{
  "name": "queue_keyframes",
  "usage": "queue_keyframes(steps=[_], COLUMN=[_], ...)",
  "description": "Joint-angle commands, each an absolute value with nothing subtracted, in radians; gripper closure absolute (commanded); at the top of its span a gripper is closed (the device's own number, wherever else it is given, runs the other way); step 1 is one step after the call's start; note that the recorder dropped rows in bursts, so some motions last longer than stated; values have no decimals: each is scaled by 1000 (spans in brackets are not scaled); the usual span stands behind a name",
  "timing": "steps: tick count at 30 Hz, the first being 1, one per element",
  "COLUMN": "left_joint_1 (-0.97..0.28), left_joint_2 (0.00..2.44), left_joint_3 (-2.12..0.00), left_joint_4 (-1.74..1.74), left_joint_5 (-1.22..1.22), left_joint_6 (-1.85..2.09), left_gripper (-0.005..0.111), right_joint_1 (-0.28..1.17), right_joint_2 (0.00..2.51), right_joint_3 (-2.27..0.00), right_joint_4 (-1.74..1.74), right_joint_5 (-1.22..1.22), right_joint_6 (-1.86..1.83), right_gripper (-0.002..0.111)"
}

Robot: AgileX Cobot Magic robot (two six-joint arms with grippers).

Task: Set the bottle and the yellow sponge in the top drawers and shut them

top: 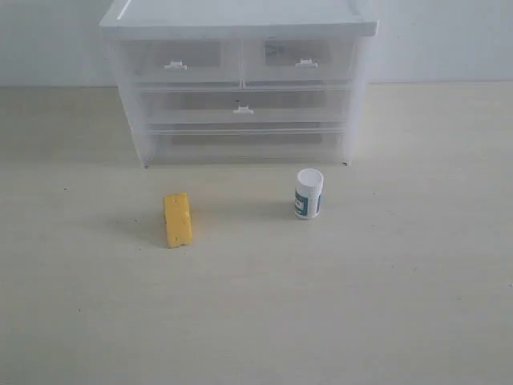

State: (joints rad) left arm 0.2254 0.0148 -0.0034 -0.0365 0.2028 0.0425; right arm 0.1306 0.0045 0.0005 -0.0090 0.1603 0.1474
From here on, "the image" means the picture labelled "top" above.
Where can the white pill bottle green label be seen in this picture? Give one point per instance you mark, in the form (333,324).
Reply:
(308,193)

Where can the white plastic drawer cabinet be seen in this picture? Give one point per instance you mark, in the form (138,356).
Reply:
(237,21)

